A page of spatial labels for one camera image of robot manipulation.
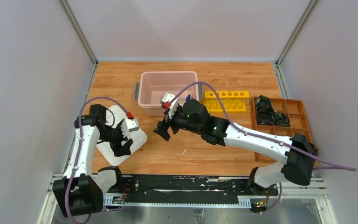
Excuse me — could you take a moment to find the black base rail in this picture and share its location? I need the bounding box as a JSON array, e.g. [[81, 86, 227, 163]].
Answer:
[[103, 174, 279, 209]]

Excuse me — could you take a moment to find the wooden compartment tray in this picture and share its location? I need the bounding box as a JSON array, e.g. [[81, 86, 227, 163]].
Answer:
[[251, 96, 319, 164]]

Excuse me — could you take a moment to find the yellow test tube rack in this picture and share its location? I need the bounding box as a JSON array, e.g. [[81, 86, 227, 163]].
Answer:
[[203, 91, 250, 113]]

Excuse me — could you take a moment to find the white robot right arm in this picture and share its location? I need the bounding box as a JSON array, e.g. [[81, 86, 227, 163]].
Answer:
[[154, 99, 316, 195]]

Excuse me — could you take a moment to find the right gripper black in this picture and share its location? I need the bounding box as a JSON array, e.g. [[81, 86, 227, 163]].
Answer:
[[153, 105, 202, 141]]

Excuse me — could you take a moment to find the grey bin handle clip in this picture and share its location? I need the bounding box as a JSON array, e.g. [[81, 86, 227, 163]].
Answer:
[[134, 82, 140, 100], [198, 83, 204, 101]]

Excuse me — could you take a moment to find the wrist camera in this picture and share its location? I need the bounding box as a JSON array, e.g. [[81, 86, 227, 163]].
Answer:
[[161, 92, 178, 119], [120, 119, 139, 137]]

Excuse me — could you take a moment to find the white bin lid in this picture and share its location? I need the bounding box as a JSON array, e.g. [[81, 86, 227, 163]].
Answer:
[[96, 105, 147, 166]]

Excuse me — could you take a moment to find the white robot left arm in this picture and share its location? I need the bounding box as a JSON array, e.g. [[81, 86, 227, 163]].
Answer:
[[52, 104, 139, 218]]

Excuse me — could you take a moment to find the pink plastic bin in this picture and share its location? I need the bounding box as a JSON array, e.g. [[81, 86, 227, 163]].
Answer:
[[137, 71, 198, 117]]

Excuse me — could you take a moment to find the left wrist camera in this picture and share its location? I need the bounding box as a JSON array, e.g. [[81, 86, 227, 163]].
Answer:
[[120, 119, 139, 137]]

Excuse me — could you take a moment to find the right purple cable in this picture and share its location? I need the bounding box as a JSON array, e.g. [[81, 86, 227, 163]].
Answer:
[[162, 81, 358, 214]]

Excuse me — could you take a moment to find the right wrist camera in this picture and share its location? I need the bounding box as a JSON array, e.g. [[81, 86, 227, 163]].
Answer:
[[161, 92, 178, 119]]

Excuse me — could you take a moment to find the left grey bin handle clip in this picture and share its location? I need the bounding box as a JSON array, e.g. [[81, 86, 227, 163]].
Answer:
[[134, 82, 140, 100]]

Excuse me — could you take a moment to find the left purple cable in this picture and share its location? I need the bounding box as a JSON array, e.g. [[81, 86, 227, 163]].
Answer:
[[64, 96, 133, 224]]

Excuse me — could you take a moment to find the purple cable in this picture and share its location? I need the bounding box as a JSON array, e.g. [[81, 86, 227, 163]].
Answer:
[[64, 96, 133, 224], [162, 81, 358, 214]]

